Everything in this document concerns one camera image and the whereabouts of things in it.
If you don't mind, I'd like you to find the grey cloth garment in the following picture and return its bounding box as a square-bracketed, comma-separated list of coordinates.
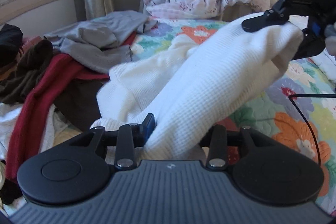
[45, 10, 157, 73]

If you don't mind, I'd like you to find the floral quilted bedspread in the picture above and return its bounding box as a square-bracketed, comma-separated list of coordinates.
[131, 19, 335, 215]

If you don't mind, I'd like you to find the cream knit baby cardigan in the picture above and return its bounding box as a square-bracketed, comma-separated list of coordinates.
[94, 19, 303, 160]

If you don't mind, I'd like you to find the dark brown garment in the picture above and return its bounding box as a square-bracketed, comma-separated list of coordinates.
[0, 39, 111, 132]

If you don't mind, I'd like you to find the red garment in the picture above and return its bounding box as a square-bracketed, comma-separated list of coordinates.
[4, 32, 137, 184]

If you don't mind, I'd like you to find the black garment on cushion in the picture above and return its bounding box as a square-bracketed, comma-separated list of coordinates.
[0, 24, 23, 68]

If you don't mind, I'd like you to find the pale printed cream garment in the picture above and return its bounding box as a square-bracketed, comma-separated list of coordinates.
[1, 103, 69, 215]

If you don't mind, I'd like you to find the black cable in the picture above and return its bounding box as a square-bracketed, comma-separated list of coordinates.
[287, 93, 336, 167]

